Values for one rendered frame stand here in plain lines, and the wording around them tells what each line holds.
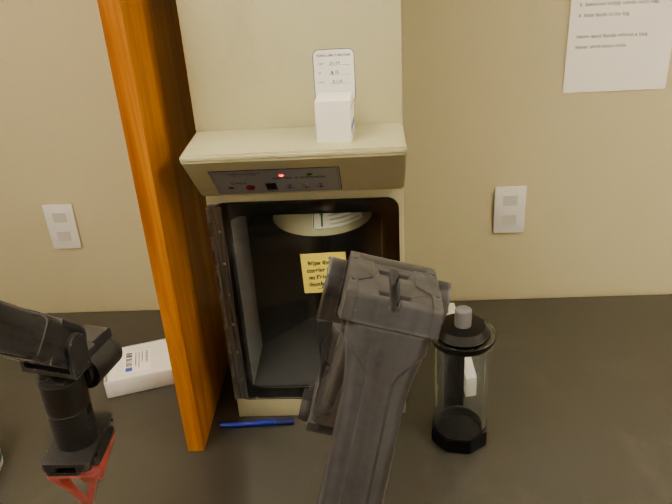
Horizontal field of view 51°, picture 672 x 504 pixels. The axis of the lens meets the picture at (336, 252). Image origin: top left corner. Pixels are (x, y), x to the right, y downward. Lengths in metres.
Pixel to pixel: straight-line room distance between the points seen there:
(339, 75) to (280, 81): 0.09
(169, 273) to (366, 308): 0.65
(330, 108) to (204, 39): 0.22
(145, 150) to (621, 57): 0.99
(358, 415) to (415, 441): 0.79
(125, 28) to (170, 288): 0.40
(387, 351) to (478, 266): 1.19
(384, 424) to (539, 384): 0.95
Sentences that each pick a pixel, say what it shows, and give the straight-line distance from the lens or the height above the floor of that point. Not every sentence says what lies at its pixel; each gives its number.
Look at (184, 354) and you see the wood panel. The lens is 1.22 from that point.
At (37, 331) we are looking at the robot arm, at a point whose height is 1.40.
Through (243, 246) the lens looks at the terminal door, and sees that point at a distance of 1.18.
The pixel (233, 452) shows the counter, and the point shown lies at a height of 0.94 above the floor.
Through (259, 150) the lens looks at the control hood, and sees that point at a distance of 1.01.
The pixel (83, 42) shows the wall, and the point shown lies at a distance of 1.61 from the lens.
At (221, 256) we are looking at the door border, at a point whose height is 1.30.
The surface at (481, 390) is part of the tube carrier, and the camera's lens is 1.23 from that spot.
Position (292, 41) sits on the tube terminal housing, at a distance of 1.07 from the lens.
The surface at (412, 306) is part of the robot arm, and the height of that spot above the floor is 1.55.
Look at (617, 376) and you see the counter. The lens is 1.53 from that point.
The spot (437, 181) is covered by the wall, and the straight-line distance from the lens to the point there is 1.60.
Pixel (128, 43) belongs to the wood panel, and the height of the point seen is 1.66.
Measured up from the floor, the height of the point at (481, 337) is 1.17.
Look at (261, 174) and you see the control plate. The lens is 1.04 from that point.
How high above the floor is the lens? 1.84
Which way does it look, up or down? 28 degrees down
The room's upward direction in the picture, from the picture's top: 4 degrees counter-clockwise
